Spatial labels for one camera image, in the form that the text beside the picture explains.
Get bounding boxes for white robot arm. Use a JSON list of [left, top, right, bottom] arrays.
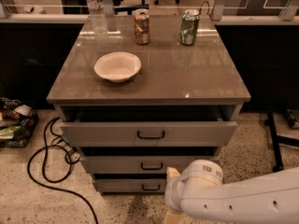
[[165, 160, 299, 224]]

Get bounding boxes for clear plastic water bottle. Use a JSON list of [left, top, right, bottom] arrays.
[[86, 0, 107, 35]]

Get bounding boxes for orange soda can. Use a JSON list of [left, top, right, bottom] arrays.
[[133, 8, 150, 45]]

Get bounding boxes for black stand base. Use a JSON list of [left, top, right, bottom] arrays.
[[263, 112, 299, 172]]

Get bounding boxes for tray of snack bags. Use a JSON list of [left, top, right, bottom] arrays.
[[0, 97, 39, 147]]

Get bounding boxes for grey bottom drawer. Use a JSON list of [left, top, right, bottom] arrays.
[[93, 174, 166, 194]]

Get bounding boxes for white paper bowl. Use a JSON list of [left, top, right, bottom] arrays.
[[94, 52, 141, 83]]

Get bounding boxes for grey drawer cabinet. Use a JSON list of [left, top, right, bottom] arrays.
[[46, 14, 251, 196]]

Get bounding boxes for green soda can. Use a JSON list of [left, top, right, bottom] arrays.
[[180, 9, 199, 45]]

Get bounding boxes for grey top drawer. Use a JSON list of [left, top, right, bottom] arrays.
[[62, 105, 236, 147]]

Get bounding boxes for grey middle drawer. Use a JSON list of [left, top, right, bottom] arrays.
[[80, 147, 217, 174]]

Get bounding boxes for grey drawer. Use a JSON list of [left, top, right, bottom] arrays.
[[62, 105, 236, 147], [93, 174, 166, 194], [80, 147, 217, 174]]

